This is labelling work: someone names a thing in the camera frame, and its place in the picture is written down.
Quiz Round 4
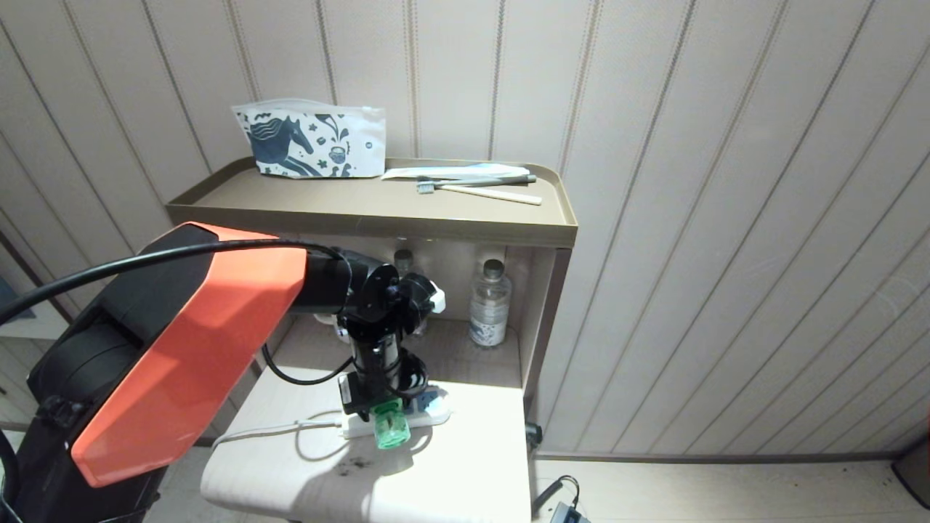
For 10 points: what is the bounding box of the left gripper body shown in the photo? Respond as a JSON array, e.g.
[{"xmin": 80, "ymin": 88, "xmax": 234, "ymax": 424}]
[{"xmin": 337, "ymin": 333, "xmax": 431, "ymax": 422}]

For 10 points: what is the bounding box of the green mosquito repellent device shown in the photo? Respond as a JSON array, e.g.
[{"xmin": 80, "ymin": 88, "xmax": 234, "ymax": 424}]
[{"xmin": 370, "ymin": 397, "xmax": 412, "ymax": 450}]

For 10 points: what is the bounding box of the white power strip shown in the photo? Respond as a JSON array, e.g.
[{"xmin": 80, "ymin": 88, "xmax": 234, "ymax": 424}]
[{"xmin": 340, "ymin": 384, "xmax": 453, "ymax": 441}]

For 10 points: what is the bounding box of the clear water bottle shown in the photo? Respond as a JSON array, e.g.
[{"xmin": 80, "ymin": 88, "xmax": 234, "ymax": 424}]
[
  {"xmin": 392, "ymin": 248, "xmax": 431, "ymax": 339},
  {"xmin": 468, "ymin": 259, "xmax": 512, "ymax": 349}
]

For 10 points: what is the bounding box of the brown bedside cabinet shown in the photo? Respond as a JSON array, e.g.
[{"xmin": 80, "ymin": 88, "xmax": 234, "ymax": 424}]
[{"xmin": 165, "ymin": 155, "xmax": 579, "ymax": 523}]

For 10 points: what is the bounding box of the wooden toothbrush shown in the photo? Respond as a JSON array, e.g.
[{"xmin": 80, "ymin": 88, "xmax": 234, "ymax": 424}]
[{"xmin": 416, "ymin": 181, "xmax": 543, "ymax": 207}]

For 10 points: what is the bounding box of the white toothpaste tube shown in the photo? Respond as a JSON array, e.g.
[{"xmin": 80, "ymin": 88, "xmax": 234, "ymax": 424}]
[{"xmin": 381, "ymin": 163, "xmax": 538, "ymax": 183}]

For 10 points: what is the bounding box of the horse print pouch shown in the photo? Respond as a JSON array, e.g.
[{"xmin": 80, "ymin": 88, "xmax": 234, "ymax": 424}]
[{"xmin": 231, "ymin": 99, "xmax": 387, "ymax": 180}]

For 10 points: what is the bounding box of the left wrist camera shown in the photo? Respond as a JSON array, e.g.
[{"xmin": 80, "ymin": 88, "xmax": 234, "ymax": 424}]
[{"xmin": 398, "ymin": 275, "xmax": 447, "ymax": 315}]

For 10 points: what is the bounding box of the white power cord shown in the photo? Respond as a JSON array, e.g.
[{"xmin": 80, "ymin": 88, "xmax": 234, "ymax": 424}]
[{"xmin": 211, "ymin": 418, "xmax": 345, "ymax": 448}]

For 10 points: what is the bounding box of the black cable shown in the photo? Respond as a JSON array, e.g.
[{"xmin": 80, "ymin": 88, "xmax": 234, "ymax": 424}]
[{"xmin": 0, "ymin": 238, "xmax": 347, "ymax": 326}]

